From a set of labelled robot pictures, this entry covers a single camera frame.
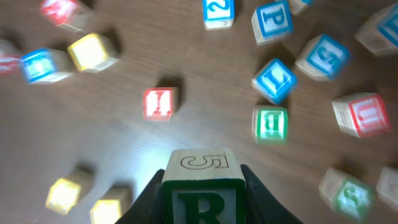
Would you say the blue P block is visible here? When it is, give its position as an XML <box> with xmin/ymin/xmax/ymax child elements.
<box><xmin>251</xmin><ymin>1</ymin><xmax>294</xmax><ymax>45</ymax></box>

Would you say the green J block right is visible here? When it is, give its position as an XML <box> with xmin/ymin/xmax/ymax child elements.
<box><xmin>318</xmin><ymin>167</ymin><xmax>374</xmax><ymax>221</ymax></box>

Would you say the green B block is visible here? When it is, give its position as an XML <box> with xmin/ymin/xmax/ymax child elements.
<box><xmin>252</xmin><ymin>105</ymin><xmax>289</xmax><ymax>144</ymax></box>

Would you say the plain wood red-side block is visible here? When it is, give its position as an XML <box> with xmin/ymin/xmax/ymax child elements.
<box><xmin>0</xmin><ymin>39</ymin><xmax>21</xmax><ymax>75</ymax></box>

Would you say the blue 2 block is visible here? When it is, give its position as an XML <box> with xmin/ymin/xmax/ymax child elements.
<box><xmin>202</xmin><ymin>0</ymin><xmax>235</xmax><ymax>30</ymax></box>

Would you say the green 4 block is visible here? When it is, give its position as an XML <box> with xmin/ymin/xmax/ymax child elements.
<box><xmin>376</xmin><ymin>167</ymin><xmax>397</xmax><ymax>211</ymax></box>

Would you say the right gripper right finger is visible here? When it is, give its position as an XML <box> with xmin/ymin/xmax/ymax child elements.
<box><xmin>241</xmin><ymin>164</ymin><xmax>303</xmax><ymax>224</ymax></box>

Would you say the green R block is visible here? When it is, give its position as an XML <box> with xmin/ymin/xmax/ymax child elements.
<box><xmin>161</xmin><ymin>149</ymin><xmax>246</xmax><ymax>224</ymax></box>

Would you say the blue L block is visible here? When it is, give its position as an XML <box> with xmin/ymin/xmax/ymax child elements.
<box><xmin>252</xmin><ymin>58</ymin><xmax>297</xmax><ymax>105</ymax></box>

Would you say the blue 5 block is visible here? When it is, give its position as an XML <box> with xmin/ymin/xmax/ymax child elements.
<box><xmin>295</xmin><ymin>34</ymin><xmax>351</xmax><ymax>82</ymax></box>

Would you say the red A block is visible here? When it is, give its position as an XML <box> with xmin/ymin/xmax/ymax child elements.
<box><xmin>40</xmin><ymin>0</ymin><xmax>93</xmax><ymax>32</ymax></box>

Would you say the yellow O block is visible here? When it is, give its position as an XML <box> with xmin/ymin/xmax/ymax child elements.
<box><xmin>90</xmin><ymin>186</ymin><xmax>132</xmax><ymax>224</ymax></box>

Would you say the blue T block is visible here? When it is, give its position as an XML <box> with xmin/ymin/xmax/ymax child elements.
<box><xmin>19</xmin><ymin>48</ymin><xmax>74</xmax><ymax>84</ymax></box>

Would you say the red U block right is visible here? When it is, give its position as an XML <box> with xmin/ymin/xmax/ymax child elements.
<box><xmin>331</xmin><ymin>92</ymin><xmax>391</xmax><ymax>138</ymax></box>

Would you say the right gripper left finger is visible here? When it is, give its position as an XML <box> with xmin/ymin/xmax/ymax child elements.
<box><xmin>116</xmin><ymin>169</ymin><xmax>165</xmax><ymax>224</ymax></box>

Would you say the yellow C block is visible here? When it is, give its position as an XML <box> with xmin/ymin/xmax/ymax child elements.
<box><xmin>45</xmin><ymin>169</ymin><xmax>94</xmax><ymax>215</ymax></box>

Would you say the blue D block right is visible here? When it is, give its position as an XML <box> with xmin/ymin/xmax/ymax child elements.
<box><xmin>355</xmin><ymin>3</ymin><xmax>397</xmax><ymax>57</ymax></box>

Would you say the red I block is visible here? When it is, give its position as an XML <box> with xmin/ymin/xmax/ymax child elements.
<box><xmin>143</xmin><ymin>87</ymin><xmax>178</xmax><ymax>121</ymax></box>

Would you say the yellow S block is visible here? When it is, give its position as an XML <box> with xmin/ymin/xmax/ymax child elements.
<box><xmin>67</xmin><ymin>33</ymin><xmax>119</xmax><ymax>73</ymax></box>

